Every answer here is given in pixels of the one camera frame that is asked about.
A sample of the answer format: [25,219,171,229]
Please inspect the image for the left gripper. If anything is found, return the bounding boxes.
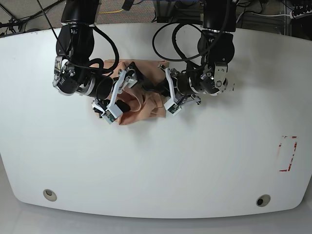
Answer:
[141,62,229,97]

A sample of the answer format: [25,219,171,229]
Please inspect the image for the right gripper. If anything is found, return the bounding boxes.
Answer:
[53,56,146,113]

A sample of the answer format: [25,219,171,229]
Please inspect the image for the peach T-shirt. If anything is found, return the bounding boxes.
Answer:
[113,59,169,125]

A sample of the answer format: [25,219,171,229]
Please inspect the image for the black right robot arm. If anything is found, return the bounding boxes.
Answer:
[53,0,130,114]

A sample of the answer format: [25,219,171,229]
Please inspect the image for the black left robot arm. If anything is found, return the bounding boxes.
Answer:
[153,0,237,98]

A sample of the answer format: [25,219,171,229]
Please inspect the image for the left table grommet hole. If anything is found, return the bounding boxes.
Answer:
[43,189,57,202]

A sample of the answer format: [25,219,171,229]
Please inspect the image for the table grommet hole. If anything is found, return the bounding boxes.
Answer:
[43,189,57,202]
[256,195,271,207]

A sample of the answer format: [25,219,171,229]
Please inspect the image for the red tape rectangle marking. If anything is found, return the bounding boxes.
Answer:
[277,136,298,172]

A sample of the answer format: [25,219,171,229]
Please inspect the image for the right table grommet hole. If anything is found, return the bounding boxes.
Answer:
[256,195,271,207]

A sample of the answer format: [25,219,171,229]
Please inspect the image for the white power strip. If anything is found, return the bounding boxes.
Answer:
[290,4,312,19]

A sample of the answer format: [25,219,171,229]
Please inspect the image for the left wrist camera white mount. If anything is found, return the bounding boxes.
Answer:
[158,64,202,116]

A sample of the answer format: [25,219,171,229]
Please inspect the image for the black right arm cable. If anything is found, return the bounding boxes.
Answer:
[85,25,120,76]

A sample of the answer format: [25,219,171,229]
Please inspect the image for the yellow cable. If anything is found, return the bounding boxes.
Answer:
[97,8,124,15]

